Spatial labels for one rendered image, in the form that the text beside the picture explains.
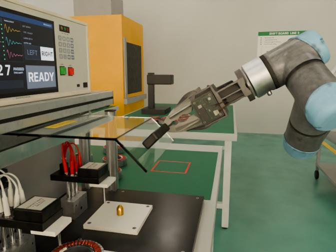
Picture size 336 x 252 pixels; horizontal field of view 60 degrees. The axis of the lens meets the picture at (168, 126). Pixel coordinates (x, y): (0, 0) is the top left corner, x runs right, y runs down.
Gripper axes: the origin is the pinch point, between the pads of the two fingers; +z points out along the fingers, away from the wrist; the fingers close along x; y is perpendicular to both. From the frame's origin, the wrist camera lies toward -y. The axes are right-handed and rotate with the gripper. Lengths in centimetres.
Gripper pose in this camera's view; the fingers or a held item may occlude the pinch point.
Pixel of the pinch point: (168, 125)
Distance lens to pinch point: 67.9
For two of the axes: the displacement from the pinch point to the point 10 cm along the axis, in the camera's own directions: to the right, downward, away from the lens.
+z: -8.5, 4.6, 2.8
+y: -2.2, 1.8, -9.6
